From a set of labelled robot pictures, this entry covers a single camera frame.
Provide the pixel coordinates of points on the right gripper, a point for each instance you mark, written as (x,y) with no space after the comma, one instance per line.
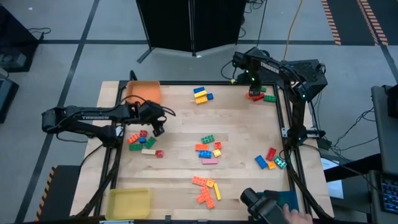
(254,74)

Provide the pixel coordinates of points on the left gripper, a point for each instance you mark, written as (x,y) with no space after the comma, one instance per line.
(149,110)

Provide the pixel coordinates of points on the green rectangular block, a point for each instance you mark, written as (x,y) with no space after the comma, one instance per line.
(207,139)
(150,142)
(269,98)
(135,147)
(280,162)

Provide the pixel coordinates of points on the red square block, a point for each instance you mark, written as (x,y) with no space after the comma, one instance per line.
(159,153)
(143,133)

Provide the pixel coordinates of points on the blue square block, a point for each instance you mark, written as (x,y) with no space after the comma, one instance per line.
(210,96)
(142,140)

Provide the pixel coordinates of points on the cream long block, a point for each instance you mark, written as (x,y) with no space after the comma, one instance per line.
(148,152)

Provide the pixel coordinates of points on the orange rectangular block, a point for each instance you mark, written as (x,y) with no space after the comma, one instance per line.
(201,147)
(133,138)
(199,180)

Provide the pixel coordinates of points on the pink long block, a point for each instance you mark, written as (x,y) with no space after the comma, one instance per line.
(210,161)

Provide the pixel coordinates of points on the orange-red square block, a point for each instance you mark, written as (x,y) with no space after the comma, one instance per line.
(218,145)

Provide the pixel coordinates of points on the yellow square block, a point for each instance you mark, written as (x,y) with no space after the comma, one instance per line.
(217,152)

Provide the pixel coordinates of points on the red rectangular block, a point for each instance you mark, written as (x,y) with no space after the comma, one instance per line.
(271,154)
(258,97)

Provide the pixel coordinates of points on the amber square block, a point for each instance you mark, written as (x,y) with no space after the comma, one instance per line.
(210,183)

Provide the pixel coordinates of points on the yellow long block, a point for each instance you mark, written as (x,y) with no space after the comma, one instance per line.
(217,191)

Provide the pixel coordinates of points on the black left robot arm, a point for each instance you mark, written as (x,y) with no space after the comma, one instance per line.
(93,117)

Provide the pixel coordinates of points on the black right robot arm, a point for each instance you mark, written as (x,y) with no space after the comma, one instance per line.
(270,69)

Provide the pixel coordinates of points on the green long block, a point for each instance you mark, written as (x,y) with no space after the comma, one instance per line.
(263,89)

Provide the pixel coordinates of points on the orange plastic bin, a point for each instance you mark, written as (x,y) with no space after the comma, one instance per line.
(146,90)

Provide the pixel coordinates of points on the yellow rectangular block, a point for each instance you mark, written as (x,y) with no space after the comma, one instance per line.
(201,99)
(200,94)

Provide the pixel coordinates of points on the orange long studded block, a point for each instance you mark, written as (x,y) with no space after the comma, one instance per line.
(206,192)

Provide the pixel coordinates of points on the yellow plastic bin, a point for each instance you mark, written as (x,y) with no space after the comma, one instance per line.
(128,203)

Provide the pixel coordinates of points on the black power adapter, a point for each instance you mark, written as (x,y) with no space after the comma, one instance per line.
(324,143)

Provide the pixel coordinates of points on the black divider screen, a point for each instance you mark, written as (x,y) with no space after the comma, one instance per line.
(186,21)

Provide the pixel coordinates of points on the blue plastic bin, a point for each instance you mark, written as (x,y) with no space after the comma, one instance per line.
(290,199)

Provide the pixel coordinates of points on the black handheld device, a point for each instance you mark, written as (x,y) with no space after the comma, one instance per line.
(259,207)

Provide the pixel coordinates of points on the black hazard-striped mat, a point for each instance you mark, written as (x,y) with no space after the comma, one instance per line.
(62,193)

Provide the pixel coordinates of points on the white paper sheet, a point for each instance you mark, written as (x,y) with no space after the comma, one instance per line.
(334,186)

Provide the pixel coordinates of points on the person's hand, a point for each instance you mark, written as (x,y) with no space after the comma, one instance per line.
(293,215)

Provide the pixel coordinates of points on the grey side desk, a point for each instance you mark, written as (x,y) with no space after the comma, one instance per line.
(385,130)

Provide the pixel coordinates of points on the dark grey case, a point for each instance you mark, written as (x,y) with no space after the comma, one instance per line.
(6,93)

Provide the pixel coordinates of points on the black floor platform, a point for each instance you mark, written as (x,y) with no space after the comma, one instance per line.
(15,40)

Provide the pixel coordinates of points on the black keyboard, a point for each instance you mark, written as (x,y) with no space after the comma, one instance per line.
(390,194)

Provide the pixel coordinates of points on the black aluminium table frame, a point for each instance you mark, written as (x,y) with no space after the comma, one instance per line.
(217,83)

